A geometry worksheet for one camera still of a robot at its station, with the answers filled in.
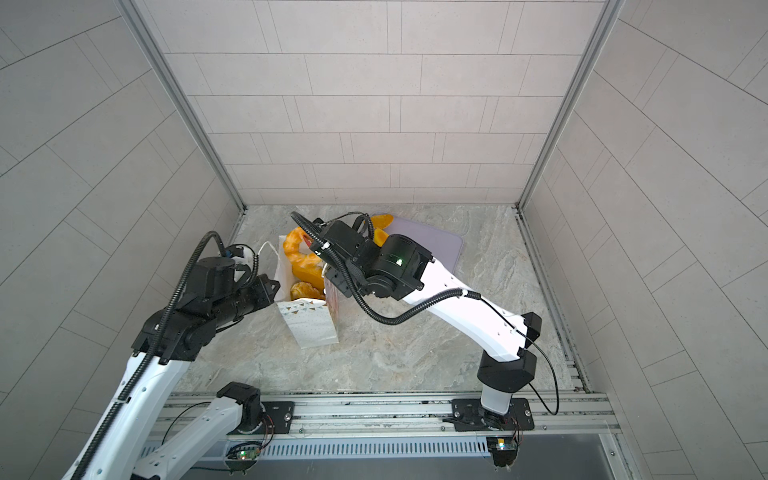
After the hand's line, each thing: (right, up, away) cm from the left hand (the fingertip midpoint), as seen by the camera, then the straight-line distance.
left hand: (289, 281), depth 68 cm
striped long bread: (0, -4, +12) cm, 13 cm away
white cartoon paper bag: (+5, -10, +4) cm, 12 cm away
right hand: (+13, +4, -6) cm, 15 cm away
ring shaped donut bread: (+4, +3, 0) cm, 5 cm away
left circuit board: (-9, -37, -4) cm, 38 cm away
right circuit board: (+49, -39, 0) cm, 63 cm away
